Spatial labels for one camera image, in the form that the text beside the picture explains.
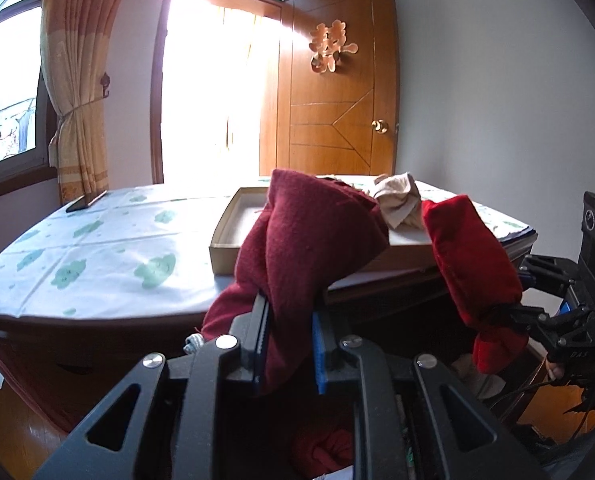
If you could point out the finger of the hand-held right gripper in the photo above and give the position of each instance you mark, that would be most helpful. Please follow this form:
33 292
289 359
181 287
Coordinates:
547 270
527 317

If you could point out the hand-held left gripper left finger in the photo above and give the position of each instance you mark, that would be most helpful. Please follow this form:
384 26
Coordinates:
257 340

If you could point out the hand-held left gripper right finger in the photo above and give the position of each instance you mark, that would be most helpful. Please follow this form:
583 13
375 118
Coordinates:
320 360

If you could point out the dark wooden drawer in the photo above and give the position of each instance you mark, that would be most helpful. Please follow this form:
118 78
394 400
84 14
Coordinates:
530 370

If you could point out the bright red underwear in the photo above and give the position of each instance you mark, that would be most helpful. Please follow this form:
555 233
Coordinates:
467 250

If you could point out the shallow cardboard box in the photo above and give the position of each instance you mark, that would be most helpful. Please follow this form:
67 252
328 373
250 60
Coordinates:
227 260

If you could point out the small red underwear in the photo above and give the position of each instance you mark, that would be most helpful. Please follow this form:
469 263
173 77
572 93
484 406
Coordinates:
322 450

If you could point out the dark red underwear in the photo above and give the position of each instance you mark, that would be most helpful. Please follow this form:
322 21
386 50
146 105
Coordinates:
302 240

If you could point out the tan beige underwear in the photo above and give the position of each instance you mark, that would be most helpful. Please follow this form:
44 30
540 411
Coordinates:
397 200

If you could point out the person's right hand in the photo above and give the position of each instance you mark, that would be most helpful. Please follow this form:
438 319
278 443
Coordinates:
556 370

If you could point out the person's grey trouser leg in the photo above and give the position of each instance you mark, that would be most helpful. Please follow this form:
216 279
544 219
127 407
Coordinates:
572 460

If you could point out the cloud print tablecloth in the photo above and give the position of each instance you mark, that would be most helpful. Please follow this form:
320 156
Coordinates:
102 250

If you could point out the dark wooden table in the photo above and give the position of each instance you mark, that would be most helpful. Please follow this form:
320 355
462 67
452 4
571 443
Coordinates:
52 360

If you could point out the wooden door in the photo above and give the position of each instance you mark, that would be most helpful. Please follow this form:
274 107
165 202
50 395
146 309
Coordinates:
327 135

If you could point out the dark phone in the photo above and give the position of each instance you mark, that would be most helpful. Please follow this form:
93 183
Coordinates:
84 202

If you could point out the brass door knob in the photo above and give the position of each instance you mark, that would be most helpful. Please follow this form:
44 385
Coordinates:
379 126

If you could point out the beige orange curtain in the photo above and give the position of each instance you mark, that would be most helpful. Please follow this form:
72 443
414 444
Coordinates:
77 110

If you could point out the paper door decoration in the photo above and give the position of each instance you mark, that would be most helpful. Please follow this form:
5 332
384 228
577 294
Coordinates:
330 47

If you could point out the window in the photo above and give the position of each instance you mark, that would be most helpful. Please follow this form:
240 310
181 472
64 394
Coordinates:
7 85

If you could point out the dark wooden door frame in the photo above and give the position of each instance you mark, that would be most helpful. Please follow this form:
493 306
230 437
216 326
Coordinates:
157 110

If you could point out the curtain wall hook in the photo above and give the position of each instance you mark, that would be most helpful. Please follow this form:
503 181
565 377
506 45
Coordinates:
106 82

